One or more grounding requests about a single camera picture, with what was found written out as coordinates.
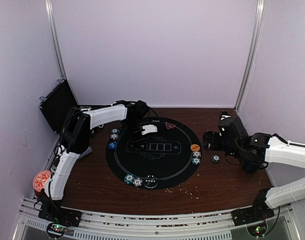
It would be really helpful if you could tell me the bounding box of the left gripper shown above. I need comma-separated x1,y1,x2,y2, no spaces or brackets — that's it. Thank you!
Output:
124,119,148,151

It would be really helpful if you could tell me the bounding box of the green chip stack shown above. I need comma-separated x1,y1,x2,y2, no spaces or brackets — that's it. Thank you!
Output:
211,154,221,163

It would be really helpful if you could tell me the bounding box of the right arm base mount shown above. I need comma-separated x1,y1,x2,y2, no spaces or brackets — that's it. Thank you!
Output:
231,206,276,238

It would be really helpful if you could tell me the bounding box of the red patterned tin can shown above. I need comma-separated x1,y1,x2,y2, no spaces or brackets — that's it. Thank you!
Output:
32,170,51,197

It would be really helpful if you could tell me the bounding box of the dark blue mug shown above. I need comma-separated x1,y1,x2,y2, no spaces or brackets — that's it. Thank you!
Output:
241,161,269,174

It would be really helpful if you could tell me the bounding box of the green fifty chip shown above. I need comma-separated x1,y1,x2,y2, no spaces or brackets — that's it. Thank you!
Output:
111,128,121,134

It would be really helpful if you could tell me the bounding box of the grey card deck box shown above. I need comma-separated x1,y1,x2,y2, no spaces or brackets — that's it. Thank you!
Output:
78,146,93,159

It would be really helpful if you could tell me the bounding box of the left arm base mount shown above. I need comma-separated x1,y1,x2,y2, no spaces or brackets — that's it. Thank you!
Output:
38,208,82,239

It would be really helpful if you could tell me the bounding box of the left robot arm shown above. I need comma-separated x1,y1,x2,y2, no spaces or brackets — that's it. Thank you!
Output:
38,100,158,222

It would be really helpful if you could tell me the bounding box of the black poker set case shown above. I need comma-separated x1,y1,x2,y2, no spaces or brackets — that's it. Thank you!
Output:
38,79,107,135

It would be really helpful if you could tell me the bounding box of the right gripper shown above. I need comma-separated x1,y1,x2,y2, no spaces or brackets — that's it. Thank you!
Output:
203,130,242,159

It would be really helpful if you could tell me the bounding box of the blue small blind button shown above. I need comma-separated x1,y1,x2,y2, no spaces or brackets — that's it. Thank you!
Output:
107,141,118,150

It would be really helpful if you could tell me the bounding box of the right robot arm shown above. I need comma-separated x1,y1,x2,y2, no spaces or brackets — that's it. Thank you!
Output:
202,111,305,221

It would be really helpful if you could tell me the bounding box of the red triangle marker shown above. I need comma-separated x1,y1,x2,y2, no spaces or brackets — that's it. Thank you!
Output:
165,122,176,131

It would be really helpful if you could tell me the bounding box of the aluminium front rail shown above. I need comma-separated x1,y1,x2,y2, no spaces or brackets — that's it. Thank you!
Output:
12,189,301,240

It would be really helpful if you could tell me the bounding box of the round black poker mat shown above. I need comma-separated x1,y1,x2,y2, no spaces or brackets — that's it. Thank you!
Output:
105,116,202,190

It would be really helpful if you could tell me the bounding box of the orange big blind button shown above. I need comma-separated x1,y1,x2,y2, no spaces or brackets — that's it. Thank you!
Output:
190,143,201,152

